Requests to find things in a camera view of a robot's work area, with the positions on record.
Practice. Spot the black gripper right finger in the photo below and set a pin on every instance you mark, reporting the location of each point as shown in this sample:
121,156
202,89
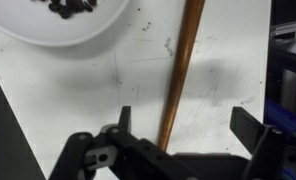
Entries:
265,143

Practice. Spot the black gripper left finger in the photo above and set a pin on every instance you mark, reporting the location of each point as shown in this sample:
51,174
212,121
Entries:
127,157

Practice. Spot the brown wooden spoon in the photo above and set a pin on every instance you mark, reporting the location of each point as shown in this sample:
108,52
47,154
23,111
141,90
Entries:
188,30

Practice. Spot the dark beans in bowl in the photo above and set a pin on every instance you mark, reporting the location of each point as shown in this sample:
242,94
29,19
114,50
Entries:
67,8

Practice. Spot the white bowl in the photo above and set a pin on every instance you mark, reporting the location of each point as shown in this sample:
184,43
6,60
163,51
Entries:
33,22

